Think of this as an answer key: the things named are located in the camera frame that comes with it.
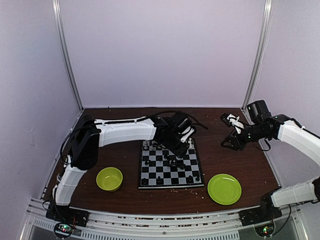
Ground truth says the black and grey chessboard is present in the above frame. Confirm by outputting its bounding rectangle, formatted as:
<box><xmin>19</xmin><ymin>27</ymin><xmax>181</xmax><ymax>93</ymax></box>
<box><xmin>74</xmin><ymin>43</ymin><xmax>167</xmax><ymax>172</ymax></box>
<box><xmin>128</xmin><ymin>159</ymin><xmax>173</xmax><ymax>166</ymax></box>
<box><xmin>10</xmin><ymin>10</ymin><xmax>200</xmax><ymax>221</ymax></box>
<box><xmin>137</xmin><ymin>138</ymin><xmax>205</xmax><ymax>190</ymax></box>

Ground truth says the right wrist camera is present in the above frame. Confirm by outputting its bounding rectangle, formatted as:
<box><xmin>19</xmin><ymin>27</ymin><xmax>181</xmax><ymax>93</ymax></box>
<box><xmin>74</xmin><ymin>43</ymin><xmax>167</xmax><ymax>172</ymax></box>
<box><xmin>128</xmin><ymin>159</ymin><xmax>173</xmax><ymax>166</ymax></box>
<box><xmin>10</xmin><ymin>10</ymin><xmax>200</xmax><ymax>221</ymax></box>
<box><xmin>220</xmin><ymin>113</ymin><xmax>245</xmax><ymax>134</ymax></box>

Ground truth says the green bowl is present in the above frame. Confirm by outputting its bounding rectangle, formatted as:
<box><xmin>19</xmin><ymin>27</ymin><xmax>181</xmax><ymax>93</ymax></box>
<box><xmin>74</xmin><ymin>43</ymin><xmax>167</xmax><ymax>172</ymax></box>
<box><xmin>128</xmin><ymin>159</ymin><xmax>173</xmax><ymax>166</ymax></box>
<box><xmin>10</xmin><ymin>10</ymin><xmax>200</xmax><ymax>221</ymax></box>
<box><xmin>96</xmin><ymin>167</ymin><xmax>123</xmax><ymax>192</ymax></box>

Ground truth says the right aluminium corner post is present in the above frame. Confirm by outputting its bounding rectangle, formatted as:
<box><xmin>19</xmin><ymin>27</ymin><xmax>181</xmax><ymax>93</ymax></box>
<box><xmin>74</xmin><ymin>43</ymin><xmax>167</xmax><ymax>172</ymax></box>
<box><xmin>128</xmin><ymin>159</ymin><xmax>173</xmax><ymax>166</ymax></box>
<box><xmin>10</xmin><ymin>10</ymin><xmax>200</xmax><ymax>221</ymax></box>
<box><xmin>241</xmin><ymin>0</ymin><xmax>274</xmax><ymax>112</ymax></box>

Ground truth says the left aluminium corner post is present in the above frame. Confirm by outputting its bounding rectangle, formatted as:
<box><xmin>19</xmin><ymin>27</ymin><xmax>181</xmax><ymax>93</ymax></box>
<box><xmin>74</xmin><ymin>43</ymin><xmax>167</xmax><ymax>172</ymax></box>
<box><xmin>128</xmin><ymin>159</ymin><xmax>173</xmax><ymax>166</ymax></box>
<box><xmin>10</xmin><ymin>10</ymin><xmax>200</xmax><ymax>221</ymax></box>
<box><xmin>52</xmin><ymin>0</ymin><xmax>84</xmax><ymax>111</ymax></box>

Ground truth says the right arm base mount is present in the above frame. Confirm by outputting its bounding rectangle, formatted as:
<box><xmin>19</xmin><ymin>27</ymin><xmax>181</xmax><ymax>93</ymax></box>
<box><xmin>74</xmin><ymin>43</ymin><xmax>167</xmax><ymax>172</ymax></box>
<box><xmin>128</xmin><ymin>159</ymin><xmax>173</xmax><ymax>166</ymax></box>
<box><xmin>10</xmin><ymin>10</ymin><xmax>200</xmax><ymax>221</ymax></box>
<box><xmin>238</xmin><ymin>188</ymin><xmax>282</xmax><ymax>226</ymax></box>

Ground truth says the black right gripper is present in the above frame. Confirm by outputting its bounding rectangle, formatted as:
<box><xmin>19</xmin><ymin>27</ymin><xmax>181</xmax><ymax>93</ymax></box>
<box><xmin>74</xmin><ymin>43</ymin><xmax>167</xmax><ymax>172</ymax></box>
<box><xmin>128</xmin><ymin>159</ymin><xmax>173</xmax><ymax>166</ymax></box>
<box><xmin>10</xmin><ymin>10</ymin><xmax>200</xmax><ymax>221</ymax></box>
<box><xmin>220</xmin><ymin>121</ymin><xmax>269</xmax><ymax>151</ymax></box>

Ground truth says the green plate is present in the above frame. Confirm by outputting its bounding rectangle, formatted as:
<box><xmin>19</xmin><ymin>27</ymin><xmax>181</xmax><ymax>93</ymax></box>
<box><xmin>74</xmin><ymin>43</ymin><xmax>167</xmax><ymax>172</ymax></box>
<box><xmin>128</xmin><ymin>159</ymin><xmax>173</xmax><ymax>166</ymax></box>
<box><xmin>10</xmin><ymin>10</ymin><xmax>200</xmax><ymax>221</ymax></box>
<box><xmin>207</xmin><ymin>173</ymin><xmax>242</xmax><ymax>206</ymax></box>

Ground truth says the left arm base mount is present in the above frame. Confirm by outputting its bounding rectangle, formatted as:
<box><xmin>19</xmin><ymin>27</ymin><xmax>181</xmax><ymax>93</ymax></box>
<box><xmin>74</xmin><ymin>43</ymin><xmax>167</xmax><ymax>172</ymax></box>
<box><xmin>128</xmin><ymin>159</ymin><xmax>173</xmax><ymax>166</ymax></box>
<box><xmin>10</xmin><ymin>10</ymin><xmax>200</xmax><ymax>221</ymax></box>
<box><xmin>42</xmin><ymin>196</ymin><xmax>90</xmax><ymax>227</ymax></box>

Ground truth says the aluminium corner post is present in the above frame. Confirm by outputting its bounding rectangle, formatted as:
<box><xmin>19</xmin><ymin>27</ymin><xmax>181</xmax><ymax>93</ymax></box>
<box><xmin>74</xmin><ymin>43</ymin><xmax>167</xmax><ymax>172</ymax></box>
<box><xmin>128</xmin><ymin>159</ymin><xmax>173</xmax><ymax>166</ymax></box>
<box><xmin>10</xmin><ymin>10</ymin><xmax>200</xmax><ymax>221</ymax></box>
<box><xmin>52</xmin><ymin>0</ymin><xmax>84</xmax><ymax>111</ymax></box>
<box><xmin>241</xmin><ymin>0</ymin><xmax>274</xmax><ymax>112</ymax></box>

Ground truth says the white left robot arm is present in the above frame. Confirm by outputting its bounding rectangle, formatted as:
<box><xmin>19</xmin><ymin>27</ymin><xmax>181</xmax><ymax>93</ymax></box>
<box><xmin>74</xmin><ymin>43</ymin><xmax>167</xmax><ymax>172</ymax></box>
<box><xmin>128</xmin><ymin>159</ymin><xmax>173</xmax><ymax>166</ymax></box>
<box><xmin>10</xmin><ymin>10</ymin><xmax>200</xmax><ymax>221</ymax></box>
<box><xmin>46</xmin><ymin>110</ymin><xmax>208</xmax><ymax>223</ymax></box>

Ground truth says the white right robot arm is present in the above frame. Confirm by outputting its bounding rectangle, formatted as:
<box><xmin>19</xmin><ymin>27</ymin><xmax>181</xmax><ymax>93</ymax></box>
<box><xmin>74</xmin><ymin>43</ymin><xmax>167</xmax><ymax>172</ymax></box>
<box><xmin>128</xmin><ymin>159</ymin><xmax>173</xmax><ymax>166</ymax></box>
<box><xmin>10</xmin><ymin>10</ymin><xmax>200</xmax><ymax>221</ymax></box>
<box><xmin>220</xmin><ymin>100</ymin><xmax>320</xmax><ymax>221</ymax></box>

